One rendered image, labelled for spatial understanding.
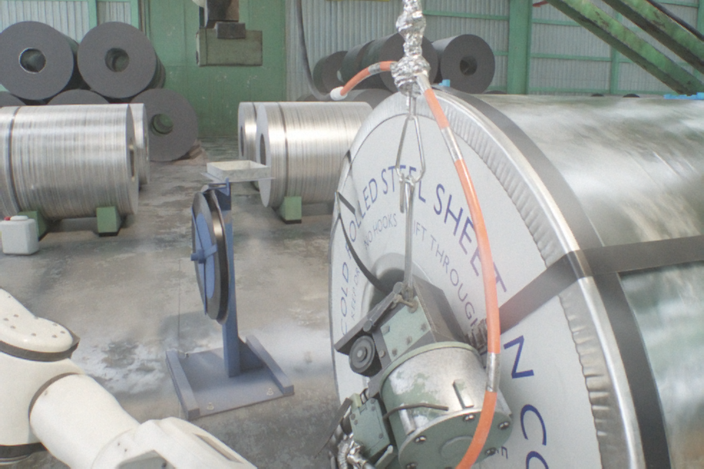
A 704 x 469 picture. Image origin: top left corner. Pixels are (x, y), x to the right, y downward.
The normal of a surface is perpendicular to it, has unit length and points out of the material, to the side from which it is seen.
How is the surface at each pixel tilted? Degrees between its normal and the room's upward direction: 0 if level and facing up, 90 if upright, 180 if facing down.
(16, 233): 90
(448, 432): 115
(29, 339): 44
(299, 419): 0
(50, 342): 56
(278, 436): 0
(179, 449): 50
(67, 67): 90
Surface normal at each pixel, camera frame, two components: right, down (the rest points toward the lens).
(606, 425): -0.94, 0.04
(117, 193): 0.27, 0.60
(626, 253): 0.22, -0.53
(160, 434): -0.39, -0.50
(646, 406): 0.27, -0.29
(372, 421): -0.73, -0.44
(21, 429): 0.80, 0.24
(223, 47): 0.30, 0.22
